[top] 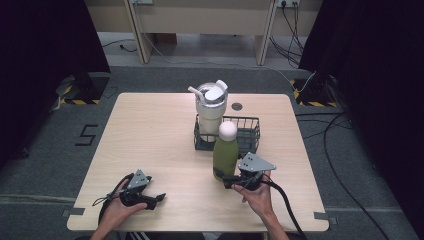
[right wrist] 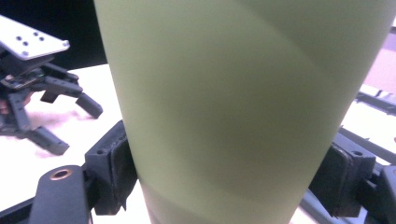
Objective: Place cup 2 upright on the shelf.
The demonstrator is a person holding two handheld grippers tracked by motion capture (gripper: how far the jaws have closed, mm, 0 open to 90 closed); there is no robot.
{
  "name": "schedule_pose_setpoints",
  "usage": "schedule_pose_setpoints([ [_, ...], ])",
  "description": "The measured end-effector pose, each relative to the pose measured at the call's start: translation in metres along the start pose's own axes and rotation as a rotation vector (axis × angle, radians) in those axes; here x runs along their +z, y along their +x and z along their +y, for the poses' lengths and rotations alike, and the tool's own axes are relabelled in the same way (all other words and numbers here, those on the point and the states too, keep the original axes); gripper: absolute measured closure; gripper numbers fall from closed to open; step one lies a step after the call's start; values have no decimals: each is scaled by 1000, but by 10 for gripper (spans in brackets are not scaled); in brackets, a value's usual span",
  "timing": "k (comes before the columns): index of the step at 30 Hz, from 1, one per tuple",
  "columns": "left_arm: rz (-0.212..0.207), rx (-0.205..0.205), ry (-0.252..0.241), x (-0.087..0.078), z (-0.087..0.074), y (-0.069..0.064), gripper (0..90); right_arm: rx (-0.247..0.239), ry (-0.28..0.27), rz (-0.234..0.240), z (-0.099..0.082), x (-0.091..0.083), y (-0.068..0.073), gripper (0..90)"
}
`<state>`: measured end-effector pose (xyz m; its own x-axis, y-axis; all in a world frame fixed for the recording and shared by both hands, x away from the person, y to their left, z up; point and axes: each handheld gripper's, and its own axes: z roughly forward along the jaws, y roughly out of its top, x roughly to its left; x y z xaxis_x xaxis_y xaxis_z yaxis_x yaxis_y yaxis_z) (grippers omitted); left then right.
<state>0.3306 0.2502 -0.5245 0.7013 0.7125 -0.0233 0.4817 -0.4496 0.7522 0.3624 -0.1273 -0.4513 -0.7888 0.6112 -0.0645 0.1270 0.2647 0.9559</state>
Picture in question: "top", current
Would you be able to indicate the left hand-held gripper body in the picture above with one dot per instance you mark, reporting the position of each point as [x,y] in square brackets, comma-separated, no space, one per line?
[135,196]

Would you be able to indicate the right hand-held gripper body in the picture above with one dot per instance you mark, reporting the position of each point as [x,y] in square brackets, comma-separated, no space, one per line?
[251,176]

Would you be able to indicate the green bottle with white cap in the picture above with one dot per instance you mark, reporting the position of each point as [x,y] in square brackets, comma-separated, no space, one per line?
[225,156]

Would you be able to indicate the white tumbler with straw lid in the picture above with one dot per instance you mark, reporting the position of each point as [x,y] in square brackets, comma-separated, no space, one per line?
[210,113]

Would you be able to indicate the person's left hand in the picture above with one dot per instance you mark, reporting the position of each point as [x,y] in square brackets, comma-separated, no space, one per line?
[115,211]

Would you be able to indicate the person's right hand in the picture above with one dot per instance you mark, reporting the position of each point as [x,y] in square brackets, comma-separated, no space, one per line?
[261,200]

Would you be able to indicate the person's dark striped clothing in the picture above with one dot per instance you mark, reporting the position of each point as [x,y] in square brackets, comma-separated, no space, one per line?
[136,236]

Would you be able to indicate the grey tape piece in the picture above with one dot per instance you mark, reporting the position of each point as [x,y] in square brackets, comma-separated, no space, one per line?
[75,211]
[326,217]

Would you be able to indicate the grey round table grommet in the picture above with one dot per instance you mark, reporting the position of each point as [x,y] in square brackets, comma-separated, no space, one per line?
[236,106]

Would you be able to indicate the stand base with striped tape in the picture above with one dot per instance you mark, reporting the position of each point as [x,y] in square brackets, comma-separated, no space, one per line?
[315,95]
[85,88]

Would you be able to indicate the beige desk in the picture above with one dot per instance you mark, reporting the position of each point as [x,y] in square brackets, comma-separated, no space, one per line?
[203,16]

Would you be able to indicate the black curtain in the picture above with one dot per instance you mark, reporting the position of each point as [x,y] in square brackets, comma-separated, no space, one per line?
[36,60]
[380,66]

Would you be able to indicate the grey power strip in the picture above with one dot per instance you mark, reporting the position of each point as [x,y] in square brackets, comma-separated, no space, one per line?
[142,1]

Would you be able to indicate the white wall socket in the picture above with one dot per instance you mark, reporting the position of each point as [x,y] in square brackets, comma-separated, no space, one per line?
[288,2]

